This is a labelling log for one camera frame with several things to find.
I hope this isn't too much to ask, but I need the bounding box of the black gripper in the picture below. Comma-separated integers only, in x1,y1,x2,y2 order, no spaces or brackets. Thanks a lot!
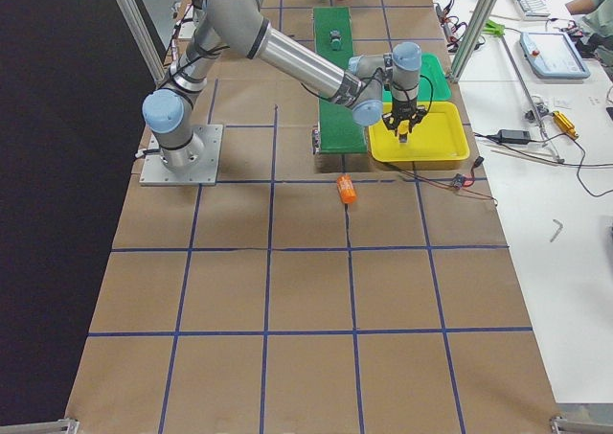
381,99,426,140

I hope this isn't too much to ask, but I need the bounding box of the yellow mushroom push button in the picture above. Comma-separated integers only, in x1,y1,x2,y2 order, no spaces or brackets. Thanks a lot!
398,132,409,145

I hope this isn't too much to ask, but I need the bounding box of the orange cylinder with white numbers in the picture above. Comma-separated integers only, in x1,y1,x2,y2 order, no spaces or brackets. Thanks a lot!
336,174,357,204

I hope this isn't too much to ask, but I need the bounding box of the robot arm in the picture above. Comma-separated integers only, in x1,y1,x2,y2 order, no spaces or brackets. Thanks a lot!
142,0,427,172

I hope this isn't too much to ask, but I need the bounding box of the yellow plastic tray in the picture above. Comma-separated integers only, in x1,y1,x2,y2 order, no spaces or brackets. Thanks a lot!
368,102,470,166

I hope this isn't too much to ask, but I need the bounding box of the green conveyor belt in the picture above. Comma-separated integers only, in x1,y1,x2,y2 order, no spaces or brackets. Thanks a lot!
310,6,371,156

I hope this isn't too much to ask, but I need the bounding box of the green plastic tray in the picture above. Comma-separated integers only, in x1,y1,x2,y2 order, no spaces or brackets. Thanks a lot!
418,53,452,103

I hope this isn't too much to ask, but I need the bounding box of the small motor controller board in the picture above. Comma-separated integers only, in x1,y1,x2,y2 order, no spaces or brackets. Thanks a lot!
450,173,473,190

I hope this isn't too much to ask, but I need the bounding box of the black power adapter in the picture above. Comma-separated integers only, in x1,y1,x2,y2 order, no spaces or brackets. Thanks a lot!
497,129,533,145

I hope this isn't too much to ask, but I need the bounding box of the gold resistor block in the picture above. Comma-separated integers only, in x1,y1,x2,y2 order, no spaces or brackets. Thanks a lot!
552,110,579,140

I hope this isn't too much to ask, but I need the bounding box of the teach pendant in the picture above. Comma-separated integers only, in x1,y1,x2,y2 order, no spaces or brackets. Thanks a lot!
519,32,591,80

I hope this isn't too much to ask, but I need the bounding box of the allen key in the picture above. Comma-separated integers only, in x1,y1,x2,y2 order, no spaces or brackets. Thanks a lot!
549,218,564,243

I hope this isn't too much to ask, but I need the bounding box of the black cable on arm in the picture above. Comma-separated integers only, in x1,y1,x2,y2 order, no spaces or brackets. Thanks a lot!
368,67,438,119

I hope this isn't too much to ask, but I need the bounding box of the aluminium frame post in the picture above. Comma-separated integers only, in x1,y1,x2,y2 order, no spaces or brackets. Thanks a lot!
449,0,497,83

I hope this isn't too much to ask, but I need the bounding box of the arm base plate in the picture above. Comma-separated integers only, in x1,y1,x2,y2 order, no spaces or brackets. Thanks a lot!
139,124,224,186

